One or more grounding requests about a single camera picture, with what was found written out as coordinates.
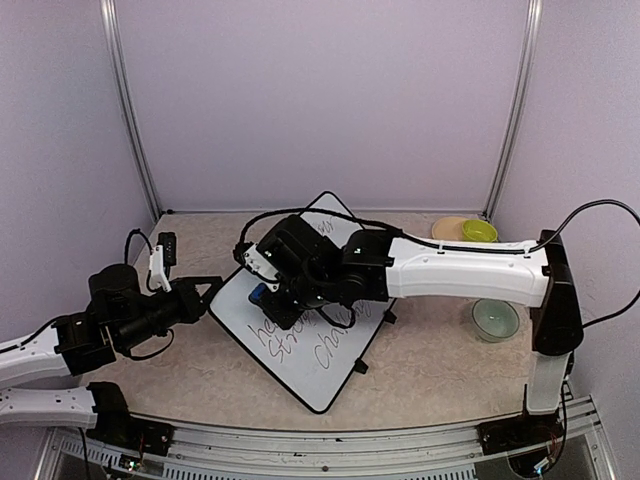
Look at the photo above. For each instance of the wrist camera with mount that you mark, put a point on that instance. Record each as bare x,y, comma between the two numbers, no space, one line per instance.
163,257
259,266

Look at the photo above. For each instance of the beige wooden plate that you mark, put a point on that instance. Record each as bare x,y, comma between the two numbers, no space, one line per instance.
448,228

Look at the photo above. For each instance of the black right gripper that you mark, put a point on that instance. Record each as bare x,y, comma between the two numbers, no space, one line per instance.
280,317

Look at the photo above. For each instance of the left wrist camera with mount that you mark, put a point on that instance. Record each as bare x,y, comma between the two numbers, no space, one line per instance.
163,257

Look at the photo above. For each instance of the front aluminium rail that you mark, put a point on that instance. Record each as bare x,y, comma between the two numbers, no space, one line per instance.
467,450

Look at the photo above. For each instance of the right aluminium frame post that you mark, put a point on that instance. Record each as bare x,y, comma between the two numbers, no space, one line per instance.
517,107

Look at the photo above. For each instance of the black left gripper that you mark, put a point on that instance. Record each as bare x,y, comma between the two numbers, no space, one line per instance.
192,307

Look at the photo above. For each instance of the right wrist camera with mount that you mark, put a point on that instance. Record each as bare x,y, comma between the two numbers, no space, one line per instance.
259,266

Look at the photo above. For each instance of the left aluminium frame post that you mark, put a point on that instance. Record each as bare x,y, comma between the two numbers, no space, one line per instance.
125,99

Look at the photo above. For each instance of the blue whiteboard eraser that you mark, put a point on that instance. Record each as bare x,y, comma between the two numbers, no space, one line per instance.
258,293

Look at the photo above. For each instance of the aluminium frame post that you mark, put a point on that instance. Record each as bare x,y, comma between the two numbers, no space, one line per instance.
517,107
125,99

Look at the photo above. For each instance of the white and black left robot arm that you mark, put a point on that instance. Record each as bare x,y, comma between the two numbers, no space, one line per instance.
118,318

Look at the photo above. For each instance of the white whiteboard with black frame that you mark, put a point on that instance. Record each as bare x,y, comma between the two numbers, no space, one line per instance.
313,360

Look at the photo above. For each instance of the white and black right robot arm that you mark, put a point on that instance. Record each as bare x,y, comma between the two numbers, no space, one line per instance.
383,262

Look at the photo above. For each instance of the yellow-green plastic bowl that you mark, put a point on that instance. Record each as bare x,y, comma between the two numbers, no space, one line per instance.
476,230

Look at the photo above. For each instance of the clear glass bowl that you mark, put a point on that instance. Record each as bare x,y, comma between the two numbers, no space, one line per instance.
494,321

